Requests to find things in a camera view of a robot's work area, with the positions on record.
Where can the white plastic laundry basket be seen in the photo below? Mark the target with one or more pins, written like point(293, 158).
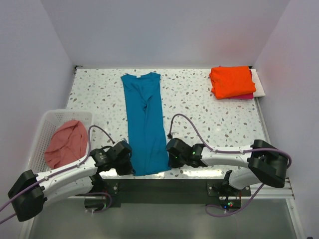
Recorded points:
point(48, 125)

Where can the folded orange t shirt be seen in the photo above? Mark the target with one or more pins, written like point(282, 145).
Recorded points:
point(223, 81)

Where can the blue t shirt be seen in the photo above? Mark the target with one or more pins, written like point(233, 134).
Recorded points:
point(145, 123)

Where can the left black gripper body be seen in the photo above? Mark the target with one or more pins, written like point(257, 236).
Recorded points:
point(122, 166)

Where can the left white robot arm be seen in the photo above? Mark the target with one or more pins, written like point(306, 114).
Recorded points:
point(31, 192)

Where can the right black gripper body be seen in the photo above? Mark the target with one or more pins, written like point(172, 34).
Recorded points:
point(176, 162)

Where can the aluminium frame rails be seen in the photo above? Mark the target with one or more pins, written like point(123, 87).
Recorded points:
point(268, 192)

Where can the pink t shirt in basket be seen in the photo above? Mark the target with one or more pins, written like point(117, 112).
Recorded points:
point(68, 144)

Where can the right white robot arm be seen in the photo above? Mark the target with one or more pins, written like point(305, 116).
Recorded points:
point(259, 162)

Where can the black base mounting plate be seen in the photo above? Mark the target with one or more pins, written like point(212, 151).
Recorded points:
point(160, 191)

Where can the folded magenta t shirt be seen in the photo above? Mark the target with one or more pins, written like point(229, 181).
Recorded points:
point(245, 87)

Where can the folded white t shirt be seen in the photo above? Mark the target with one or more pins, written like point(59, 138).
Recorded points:
point(259, 88)

